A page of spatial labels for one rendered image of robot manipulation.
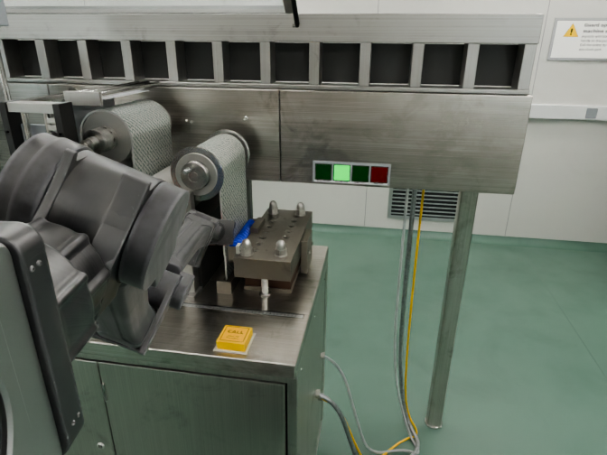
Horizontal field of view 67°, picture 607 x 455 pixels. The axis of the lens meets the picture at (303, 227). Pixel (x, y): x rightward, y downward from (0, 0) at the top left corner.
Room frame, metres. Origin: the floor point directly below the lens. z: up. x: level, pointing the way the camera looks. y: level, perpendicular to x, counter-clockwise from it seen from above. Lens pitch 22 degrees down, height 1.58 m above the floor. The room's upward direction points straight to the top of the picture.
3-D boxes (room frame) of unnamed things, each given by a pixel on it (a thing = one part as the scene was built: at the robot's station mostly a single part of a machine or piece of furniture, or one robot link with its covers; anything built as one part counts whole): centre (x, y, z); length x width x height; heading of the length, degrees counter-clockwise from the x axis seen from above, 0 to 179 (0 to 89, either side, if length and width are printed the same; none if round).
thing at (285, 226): (1.31, 0.08, 1.00); 0.40 x 0.16 x 0.06; 171
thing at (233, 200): (1.29, 0.21, 1.11); 0.23 x 0.01 x 0.18; 171
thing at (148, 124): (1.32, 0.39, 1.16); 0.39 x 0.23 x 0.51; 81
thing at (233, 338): (0.92, 0.16, 0.91); 0.07 x 0.07 x 0.02; 81
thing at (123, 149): (1.35, 0.51, 1.33); 0.25 x 0.14 x 0.14; 171
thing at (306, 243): (1.31, -0.01, 0.96); 0.10 x 0.03 x 0.11; 171
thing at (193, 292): (1.14, 0.33, 1.05); 0.06 x 0.05 x 0.31; 171
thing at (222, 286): (1.29, 0.20, 0.92); 0.28 x 0.04 x 0.04; 171
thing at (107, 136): (1.19, 0.53, 1.33); 0.06 x 0.06 x 0.06; 81
